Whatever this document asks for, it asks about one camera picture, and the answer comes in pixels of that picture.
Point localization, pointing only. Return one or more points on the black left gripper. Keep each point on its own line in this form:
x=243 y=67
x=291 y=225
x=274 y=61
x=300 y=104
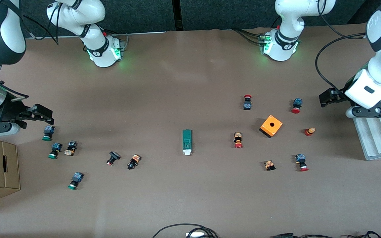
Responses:
x=337 y=95

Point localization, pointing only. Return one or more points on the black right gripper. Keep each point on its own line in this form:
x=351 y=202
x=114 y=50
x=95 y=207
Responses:
x=12 y=110

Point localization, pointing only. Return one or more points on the green load switch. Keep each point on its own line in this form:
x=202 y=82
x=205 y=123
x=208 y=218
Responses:
x=187 y=140

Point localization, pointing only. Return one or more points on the green mushroom push button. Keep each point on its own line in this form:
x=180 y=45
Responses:
x=48 y=131
x=76 y=178
x=55 y=148

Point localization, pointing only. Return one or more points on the red mushroom button blue block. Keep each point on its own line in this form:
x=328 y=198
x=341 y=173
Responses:
x=301 y=160
x=297 y=103

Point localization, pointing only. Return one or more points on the red yellow emergency stop head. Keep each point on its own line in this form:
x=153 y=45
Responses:
x=309 y=132

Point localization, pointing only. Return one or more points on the grey ribbed tray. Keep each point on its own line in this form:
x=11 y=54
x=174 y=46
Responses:
x=379 y=138

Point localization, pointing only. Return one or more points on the black square button red block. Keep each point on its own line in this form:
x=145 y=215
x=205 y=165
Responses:
x=113 y=156

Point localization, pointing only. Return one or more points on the small orange contact block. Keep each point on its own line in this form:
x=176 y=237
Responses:
x=269 y=165

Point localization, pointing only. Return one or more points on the red emergency stop orange block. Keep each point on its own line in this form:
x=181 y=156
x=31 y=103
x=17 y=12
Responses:
x=238 y=138

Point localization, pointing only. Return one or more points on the small white device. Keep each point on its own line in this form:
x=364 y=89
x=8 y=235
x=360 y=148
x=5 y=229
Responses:
x=195 y=235

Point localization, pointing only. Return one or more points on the orange button enclosure box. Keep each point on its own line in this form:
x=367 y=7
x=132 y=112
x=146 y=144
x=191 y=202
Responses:
x=271 y=125

